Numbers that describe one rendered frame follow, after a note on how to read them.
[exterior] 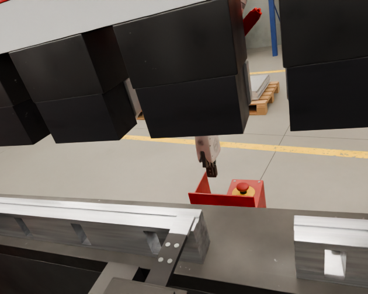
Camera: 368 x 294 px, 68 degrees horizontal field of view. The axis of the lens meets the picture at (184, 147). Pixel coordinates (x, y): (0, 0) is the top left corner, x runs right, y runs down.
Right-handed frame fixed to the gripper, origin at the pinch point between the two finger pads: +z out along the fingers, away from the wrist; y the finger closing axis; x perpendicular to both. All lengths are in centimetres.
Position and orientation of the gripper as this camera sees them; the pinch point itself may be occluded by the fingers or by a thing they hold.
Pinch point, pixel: (211, 171)
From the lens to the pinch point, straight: 90.2
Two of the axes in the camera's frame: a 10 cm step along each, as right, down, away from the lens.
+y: 3.8, -4.3, 8.2
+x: -9.1, 0.1, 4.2
